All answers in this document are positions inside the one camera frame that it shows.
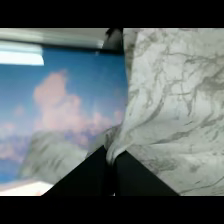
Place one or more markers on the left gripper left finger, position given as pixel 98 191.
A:
pixel 87 176

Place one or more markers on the silver frame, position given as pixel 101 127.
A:
pixel 56 37

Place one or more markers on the white marbled grey garment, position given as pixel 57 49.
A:
pixel 173 110

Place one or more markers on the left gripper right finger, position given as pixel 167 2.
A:
pixel 140 180

